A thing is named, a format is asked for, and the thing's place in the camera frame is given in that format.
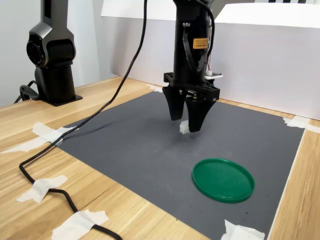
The small white plastic terminal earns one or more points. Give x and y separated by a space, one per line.
183 127

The dark grey mat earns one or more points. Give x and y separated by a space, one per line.
140 160

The wide white cardboard box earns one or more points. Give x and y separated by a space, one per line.
262 67

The round green lid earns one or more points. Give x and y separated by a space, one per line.
223 181

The white tape piece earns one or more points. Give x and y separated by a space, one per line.
240 232
298 123
50 133
155 88
41 187
20 147
77 223

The small white camera box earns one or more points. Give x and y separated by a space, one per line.
215 76

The black and white checkered board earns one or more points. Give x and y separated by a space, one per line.
285 1

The white cardboard box with flap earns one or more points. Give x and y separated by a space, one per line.
150 50

